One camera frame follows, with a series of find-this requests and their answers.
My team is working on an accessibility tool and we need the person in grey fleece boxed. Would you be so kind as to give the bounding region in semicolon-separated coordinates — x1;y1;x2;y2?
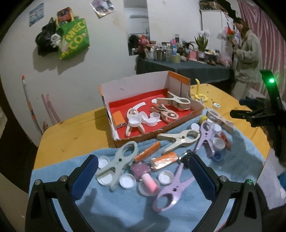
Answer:
232;18;263;100

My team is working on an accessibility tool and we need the beige clamp in box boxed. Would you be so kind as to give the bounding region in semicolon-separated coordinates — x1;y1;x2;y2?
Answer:
150;104;179;123
156;91;191;110

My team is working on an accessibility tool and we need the dark cloth side table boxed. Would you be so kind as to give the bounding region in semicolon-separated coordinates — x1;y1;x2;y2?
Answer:
136;59;233;84

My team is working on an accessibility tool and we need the orange pen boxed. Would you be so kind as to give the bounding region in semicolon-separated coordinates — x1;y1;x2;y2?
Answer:
134;142;161;163

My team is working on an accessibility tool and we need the cream clamp in box left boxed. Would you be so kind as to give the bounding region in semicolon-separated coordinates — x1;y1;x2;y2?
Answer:
125;108;146;137

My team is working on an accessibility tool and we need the lilac clamp near front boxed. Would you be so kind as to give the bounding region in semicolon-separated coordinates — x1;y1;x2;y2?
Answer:
152;163;195;213

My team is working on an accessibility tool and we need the grey-green plastic clamp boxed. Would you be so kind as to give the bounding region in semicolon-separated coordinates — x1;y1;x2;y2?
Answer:
95;141;138;191

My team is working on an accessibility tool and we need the wooden clamp far right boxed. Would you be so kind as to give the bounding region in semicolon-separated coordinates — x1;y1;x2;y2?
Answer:
206;109;235;133

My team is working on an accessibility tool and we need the green shopping bag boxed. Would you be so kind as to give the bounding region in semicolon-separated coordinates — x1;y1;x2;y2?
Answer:
56;7;90;60

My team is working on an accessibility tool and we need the beige clamp in box middle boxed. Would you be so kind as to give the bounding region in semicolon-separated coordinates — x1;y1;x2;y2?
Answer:
150;104;179;123

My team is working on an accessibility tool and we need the potted green plant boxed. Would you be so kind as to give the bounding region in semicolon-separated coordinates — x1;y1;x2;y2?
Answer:
194;31;208;59

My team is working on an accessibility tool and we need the orange wrapped packet on towel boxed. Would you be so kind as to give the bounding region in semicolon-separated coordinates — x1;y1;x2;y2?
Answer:
149;152;178;172

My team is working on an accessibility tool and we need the yellow banana ring toy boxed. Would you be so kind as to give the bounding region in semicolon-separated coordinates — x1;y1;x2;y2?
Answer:
191;78;208;102

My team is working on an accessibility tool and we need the beige clamp in box back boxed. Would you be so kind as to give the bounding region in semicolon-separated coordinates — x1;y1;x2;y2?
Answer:
156;91;191;110

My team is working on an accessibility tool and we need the white cap green label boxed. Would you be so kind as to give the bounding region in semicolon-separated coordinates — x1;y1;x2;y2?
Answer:
213;102;221;109

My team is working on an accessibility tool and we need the clear white lid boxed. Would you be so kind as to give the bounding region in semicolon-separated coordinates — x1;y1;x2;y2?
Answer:
119;173;136;190

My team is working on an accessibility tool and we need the light blue towel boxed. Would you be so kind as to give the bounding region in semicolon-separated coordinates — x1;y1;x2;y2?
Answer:
29;108;265;232

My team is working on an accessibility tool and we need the cream clamp on towel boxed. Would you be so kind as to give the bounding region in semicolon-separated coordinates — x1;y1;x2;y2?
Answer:
157;130;201;155

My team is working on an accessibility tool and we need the cardboard box red bottom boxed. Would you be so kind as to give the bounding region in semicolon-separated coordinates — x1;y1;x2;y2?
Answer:
99;71;204;147

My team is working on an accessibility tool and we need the lilac clamp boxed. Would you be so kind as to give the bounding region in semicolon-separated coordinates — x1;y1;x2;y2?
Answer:
194;120;215;157
152;163;195;213

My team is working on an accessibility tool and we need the yellow round cap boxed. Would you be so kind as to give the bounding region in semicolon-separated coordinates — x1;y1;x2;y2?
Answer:
199;115;208;124

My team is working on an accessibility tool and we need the white cap in box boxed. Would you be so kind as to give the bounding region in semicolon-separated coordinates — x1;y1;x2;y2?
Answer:
146;117;157;127

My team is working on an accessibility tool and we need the purple nail polish bottle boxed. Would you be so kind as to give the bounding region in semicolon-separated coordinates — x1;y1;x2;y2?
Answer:
130;161;159;194

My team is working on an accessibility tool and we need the lilac clamp far right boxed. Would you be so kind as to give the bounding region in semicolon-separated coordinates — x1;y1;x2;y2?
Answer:
194;120;215;157

